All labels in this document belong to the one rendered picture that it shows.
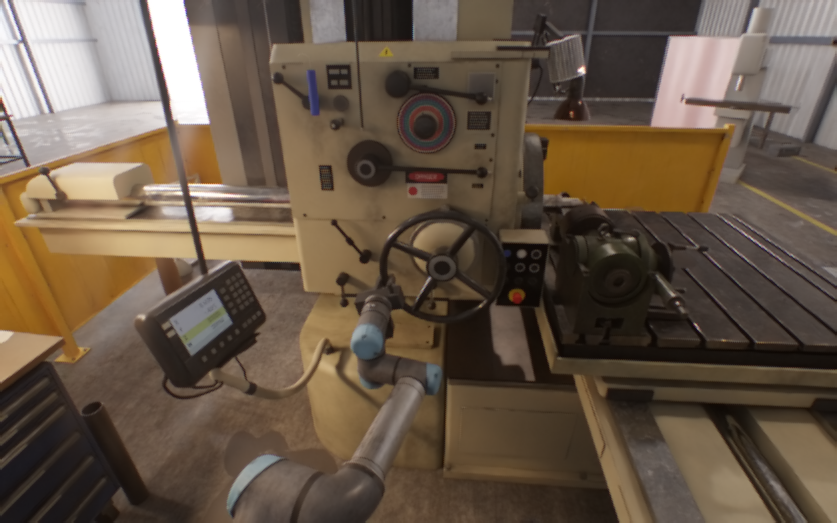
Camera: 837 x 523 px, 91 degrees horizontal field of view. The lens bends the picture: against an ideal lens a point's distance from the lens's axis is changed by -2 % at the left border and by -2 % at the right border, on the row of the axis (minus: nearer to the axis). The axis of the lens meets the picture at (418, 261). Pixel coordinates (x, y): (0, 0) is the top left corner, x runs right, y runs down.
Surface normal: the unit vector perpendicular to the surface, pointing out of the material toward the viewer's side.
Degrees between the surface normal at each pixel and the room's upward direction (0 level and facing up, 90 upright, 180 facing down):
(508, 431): 90
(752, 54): 90
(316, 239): 90
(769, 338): 0
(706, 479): 0
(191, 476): 0
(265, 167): 90
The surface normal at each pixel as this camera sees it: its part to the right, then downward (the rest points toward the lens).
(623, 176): -0.09, 0.47
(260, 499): -0.20, -0.46
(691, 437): -0.01, -0.88
